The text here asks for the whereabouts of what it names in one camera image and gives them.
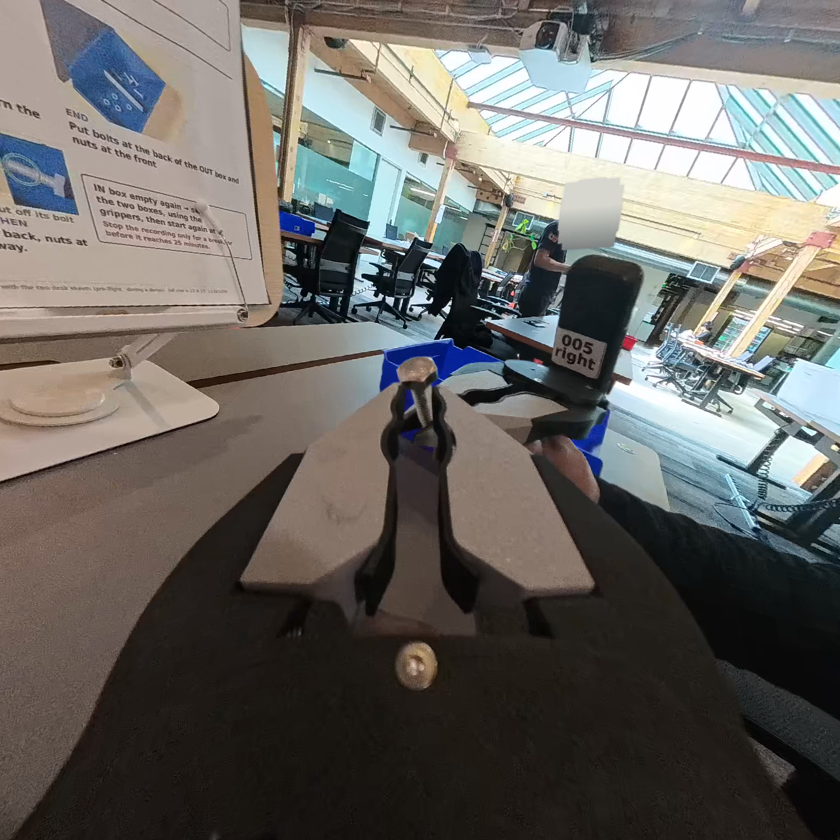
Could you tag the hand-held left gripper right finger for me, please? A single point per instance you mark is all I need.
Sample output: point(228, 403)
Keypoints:
point(518, 518)

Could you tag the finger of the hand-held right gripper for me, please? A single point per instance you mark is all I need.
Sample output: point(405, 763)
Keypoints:
point(525, 417)
point(482, 382)

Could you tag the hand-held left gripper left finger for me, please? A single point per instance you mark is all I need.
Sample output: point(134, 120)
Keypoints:
point(308, 518)

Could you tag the blue plastic bin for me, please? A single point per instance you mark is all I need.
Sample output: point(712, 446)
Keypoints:
point(295, 224)
point(459, 358)

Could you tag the steel hex bolt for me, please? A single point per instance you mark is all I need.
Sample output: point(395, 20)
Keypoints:
point(417, 371)

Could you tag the person's right forearm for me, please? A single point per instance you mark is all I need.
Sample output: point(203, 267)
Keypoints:
point(722, 577)

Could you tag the person's right hand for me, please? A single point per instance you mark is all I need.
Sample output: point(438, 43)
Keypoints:
point(571, 459)

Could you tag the wooden edged office desk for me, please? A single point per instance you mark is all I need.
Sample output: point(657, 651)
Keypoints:
point(387, 245)
point(525, 331)

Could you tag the black jacket on chair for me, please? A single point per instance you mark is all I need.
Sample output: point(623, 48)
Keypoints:
point(459, 282)

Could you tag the red ceiling pipe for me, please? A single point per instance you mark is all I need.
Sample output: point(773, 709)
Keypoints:
point(656, 138)

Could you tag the white ceiling projector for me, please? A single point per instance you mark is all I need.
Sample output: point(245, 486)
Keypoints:
point(558, 69)

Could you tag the white storage box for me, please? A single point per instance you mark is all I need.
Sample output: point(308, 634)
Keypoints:
point(810, 394)

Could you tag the black mesh office chair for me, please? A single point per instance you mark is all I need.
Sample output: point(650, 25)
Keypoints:
point(787, 741)

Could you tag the white wall vent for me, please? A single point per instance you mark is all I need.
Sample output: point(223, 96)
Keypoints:
point(703, 272)

